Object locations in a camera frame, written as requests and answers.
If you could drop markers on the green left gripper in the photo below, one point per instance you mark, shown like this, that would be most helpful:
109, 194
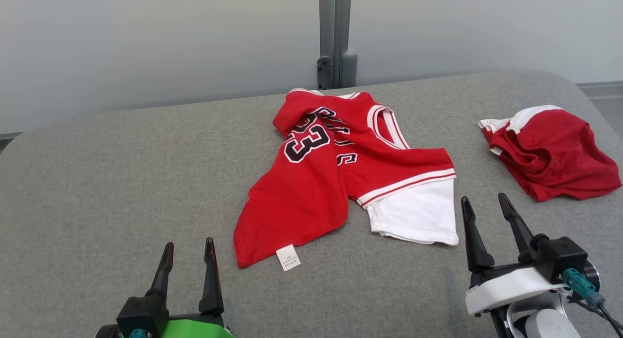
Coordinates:
194, 329

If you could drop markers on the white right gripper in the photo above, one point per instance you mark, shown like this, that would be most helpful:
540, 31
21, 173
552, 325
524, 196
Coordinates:
506, 289

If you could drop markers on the red shorts with white stripes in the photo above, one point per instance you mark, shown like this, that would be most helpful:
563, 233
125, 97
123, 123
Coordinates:
555, 153

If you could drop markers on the red basketball jersey number 23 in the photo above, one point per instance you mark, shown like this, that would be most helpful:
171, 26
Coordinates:
302, 197

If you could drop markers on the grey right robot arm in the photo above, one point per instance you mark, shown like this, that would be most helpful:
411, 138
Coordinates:
550, 326

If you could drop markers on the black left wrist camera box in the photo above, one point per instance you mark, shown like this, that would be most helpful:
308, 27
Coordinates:
141, 313

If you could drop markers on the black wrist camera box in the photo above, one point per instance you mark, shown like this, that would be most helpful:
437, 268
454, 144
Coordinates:
141, 313
564, 257

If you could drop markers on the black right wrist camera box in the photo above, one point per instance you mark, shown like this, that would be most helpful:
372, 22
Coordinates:
564, 257

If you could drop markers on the grey wall baseboard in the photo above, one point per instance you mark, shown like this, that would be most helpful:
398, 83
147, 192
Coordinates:
9, 136
603, 88

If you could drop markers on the grey cylindrical post foot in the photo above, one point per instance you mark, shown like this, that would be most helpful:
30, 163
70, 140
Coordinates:
348, 70

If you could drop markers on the dark grey post bracket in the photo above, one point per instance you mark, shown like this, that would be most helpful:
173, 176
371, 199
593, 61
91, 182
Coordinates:
324, 74

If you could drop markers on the grey metal partition post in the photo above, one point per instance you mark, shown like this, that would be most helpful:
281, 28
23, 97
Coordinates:
335, 16

